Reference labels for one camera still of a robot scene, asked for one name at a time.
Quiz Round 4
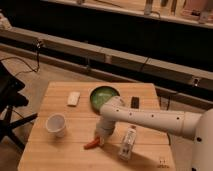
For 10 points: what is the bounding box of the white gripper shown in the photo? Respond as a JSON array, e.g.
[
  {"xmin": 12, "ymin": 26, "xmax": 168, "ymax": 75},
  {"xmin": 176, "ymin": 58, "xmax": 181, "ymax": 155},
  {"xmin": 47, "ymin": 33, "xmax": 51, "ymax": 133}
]
[{"xmin": 95, "ymin": 123, "xmax": 114, "ymax": 146}]

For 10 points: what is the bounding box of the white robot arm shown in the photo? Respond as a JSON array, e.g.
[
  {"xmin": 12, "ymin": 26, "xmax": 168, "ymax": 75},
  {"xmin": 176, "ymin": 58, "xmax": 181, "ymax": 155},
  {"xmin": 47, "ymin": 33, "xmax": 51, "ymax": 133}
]
[{"xmin": 95, "ymin": 96, "xmax": 213, "ymax": 171}]

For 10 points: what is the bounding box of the green round plate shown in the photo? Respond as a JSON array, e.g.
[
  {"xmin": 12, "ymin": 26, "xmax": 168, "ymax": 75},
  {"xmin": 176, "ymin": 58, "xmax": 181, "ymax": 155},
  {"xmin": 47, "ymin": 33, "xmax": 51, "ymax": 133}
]
[{"xmin": 90, "ymin": 86, "xmax": 120, "ymax": 112}]

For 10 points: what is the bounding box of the small black rectangular object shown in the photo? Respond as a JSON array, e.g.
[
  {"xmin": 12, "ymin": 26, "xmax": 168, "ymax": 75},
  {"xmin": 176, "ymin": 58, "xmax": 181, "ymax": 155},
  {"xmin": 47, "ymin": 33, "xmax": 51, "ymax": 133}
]
[{"xmin": 131, "ymin": 97, "xmax": 140, "ymax": 109}]

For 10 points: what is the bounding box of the white paper cup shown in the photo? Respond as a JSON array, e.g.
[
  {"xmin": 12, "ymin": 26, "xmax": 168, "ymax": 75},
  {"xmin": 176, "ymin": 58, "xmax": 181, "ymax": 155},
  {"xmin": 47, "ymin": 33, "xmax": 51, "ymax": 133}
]
[{"xmin": 45, "ymin": 114, "xmax": 66, "ymax": 137}]

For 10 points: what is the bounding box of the black chair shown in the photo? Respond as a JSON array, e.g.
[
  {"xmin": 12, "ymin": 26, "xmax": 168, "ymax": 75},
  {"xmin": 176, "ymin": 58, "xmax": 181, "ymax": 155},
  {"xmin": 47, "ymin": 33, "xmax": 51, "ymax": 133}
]
[{"xmin": 0, "ymin": 62, "xmax": 38, "ymax": 150}]

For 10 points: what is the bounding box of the black cable on floor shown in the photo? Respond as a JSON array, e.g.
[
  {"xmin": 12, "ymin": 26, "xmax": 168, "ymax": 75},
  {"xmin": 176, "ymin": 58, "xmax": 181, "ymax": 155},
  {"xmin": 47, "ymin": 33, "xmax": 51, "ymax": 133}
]
[{"xmin": 0, "ymin": 39, "xmax": 45, "ymax": 76}]

